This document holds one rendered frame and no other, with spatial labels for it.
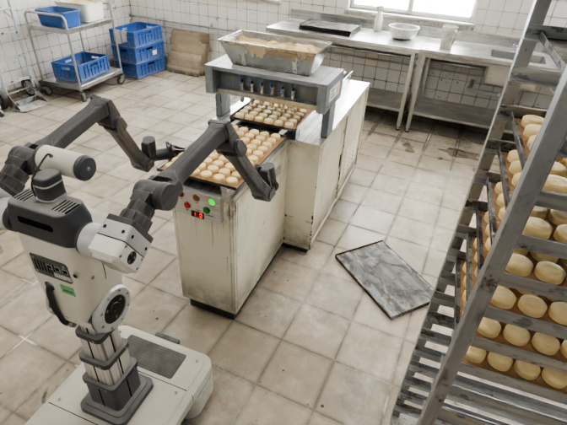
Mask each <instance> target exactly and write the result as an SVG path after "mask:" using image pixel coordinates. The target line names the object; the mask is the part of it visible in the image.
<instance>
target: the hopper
mask: <svg viewBox="0 0 567 425"><path fill-rule="evenodd" d="M240 39H242V40H245V41H255V42H258V43H268V42H269V41H271V40H274V41H277V42H278V43H279V44H285V45H286V46H294V44H297V43H299V44H302V45H312V46H315V47H316V48H317V49H318V50H319V51H318V52H317V53H311V52H305V51H294V50H288V49H283V48H277V47H271V46H259V45H254V44H248V43H242V42H239V41H240ZM218 40H219V42H220V43H221V45H222V47H223V48H224V50H225V52H226V53H227V55H228V57H229V59H230V60H231V62H232V63H233V64H235V65H241V66H246V67H255V68H261V69H266V70H271V71H276V72H281V73H291V74H297V75H302V76H307V77H309V76H310V75H311V74H312V73H314V72H315V71H316V70H317V69H318V68H319V66H320V65H321V62H322V60H323V58H324V56H325V55H326V53H327V51H328V49H329V47H330V45H331V44H332V42H329V41H322V40H311V39H304V38H298V37H292V36H286V35H274V34H268V33H262V32H255V31H249V30H240V31H237V32H235V33H233V34H230V35H226V36H225V37H222V38H220V39H218Z"/></svg>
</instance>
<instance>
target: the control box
mask: <svg viewBox="0 0 567 425"><path fill-rule="evenodd" d="M183 193H184V196H183V197H181V196H179V198H178V202H177V204H176V206H175V207H176V211H177V212H179V213H185V214H187V215H191V216H193V214H192V212H194V213H196V218H199V216H200V215H201V216H202V217H201V216H200V218H202V219H205V220H208V221H211V222H215V223H220V224H221V223H222V222H223V221H224V200H222V196H221V195H219V194H215V193H212V192H208V191H203V190H199V189H196V188H192V187H189V186H183ZM194 195H197V196H198V197H199V201H195V200H194V199H193V196H194ZM209 199H212V200H214V202H215V204H214V205H213V206H212V205H210V204H209V202H208V200H209ZM185 202H188V203H189V204H190V207H189V208H186V207H185V206H184V203H185ZM205 207H207V208H208V209H209V213H205V212H204V211H203V209H204V208H205ZM199 213H201V214H200V215H199ZM194 216H195V214H194ZM194 216H193V217H194Z"/></svg>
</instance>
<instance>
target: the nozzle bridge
mask: <svg viewBox="0 0 567 425"><path fill-rule="evenodd" d="M204 67H205V82H206V93H210V94H214V93H215V99H216V116H220V117H222V116H224V115H226V114H227V113H229V112H230V95H235V96H240V97H245V98H249V99H254V100H262V101H267V102H272V103H276V104H281V105H289V106H293V107H299V108H303V109H307V110H315V111H316V113H317V114H322V122H321V137H323V138H328V136H329V135H330V134H331V132H332V129H333V121H334V114H335V107H336V101H337V100H338V99H339V98H340V97H341V93H342V86H343V73H344V69H341V68H335V67H325V66H319V68H318V69H317V70H316V71H315V72H314V73H312V74H311V75H310V76H309V77H307V76H302V75H297V74H291V73H281V72H276V71H271V70H266V69H261V68H255V67H246V66H241V65H235V64H233V63H232V62H231V60H230V59H229V57H228V55H227V54H226V55H224V56H222V57H220V58H218V59H215V60H213V61H211V62H209V63H207V64H205V65H204ZM240 75H242V76H241V78H240ZM251 77H252V78H251ZM239 78H240V79H242V78H243V82H244V91H240V86H239ZM250 78H251V80H253V83H254V93H251V89H249V80H250ZM261 78H262V82H263V86H264V94H260V93H261V92H260V90H259V83H260V80H261ZM271 81H272V84H273V87H274V96H273V97H272V96H270V92H269V86H270V83H271ZM282 82H283V85H282V86H284V98H283V99H281V98H280V96H281V94H280V93H279V90H280V86H281V83H282ZM293 83H294V86H293V88H294V91H295V97H294V100H291V95H290V90H291V88H292V85H293Z"/></svg>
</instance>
